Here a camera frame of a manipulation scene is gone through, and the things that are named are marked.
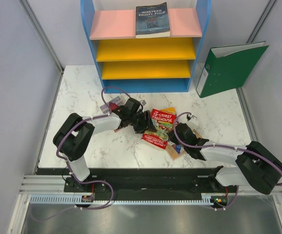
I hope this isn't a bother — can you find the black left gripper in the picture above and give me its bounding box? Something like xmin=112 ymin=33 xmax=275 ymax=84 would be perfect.
xmin=129 ymin=111 xmax=157 ymax=135

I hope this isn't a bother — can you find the red treehouse book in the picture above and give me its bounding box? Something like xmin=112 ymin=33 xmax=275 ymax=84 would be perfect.
xmin=142 ymin=109 xmax=176 ymax=150

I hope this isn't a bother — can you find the dark blue 1984 book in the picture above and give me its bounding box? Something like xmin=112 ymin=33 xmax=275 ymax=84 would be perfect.
xmin=136 ymin=2 xmax=170 ymax=39

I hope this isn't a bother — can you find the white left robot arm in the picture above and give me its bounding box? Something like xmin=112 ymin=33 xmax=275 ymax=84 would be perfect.
xmin=53 ymin=97 xmax=157 ymax=192

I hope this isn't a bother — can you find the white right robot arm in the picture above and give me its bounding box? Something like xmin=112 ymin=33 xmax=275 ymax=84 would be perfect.
xmin=168 ymin=123 xmax=282 ymax=195

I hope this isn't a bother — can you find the tan Othello book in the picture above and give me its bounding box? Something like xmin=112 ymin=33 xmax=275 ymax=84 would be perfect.
xmin=165 ymin=129 xmax=202 ymax=160

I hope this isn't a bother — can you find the orange Roald Dahl book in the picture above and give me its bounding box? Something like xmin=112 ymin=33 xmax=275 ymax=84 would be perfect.
xmin=160 ymin=107 xmax=177 ymax=115

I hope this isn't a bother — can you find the pink castle cover book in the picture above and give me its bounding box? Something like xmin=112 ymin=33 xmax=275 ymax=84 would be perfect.
xmin=96 ymin=97 xmax=124 ymax=133

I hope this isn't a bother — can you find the blue shelf unit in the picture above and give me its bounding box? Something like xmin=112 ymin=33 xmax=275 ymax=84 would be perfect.
xmin=81 ymin=0 xmax=211 ymax=93

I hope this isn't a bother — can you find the green lever arch binder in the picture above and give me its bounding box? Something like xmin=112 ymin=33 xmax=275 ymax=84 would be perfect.
xmin=196 ymin=41 xmax=268 ymax=98

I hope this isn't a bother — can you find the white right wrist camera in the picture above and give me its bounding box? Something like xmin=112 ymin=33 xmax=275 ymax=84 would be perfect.
xmin=186 ymin=114 xmax=199 ymax=129

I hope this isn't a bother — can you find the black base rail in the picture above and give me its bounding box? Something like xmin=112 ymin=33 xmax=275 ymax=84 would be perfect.
xmin=33 ymin=167 xmax=270 ymax=202

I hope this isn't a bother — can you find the light blue cable duct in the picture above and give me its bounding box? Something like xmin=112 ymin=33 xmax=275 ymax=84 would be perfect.
xmin=29 ymin=195 xmax=227 ymax=206

